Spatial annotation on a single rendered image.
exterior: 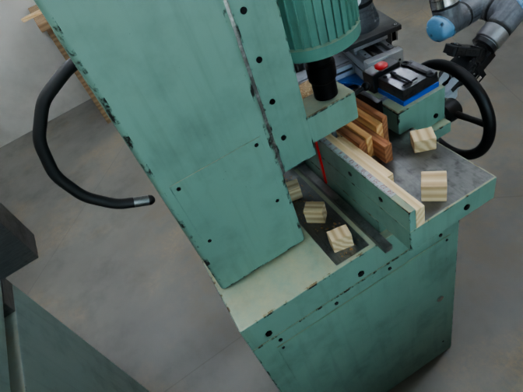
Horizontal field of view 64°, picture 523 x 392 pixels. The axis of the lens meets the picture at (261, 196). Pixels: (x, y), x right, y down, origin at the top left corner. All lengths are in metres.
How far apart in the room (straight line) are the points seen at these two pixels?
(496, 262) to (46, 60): 3.57
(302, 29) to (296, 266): 0.48
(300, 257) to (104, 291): 1.53
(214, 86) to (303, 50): 0.19
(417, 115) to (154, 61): 0.63
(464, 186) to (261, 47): 0.47
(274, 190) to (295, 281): 0.21
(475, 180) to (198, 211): 0.54
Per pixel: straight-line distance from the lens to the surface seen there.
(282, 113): 0.79
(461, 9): 1.41
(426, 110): 1.05
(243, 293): 0.93
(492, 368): 1.69
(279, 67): 0.76
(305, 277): 0.91
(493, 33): 1.39
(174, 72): 0.64
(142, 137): 0.67
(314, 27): 0.77
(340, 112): 0.92
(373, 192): 0.85
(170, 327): 1.99
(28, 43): 4.04
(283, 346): 1.00
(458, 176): 0.92
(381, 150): 0.94
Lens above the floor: 1.54
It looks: 43 degrees down
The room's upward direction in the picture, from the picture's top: 22 degrees counter-clockwise
